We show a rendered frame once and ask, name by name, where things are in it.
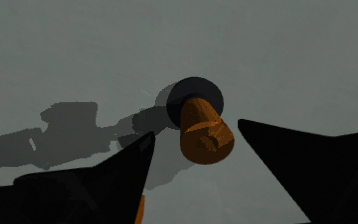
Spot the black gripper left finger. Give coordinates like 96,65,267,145
13,131,155,224

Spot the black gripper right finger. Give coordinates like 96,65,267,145
238,119,358,222

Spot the orange knob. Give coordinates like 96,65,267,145
180,98,235,165

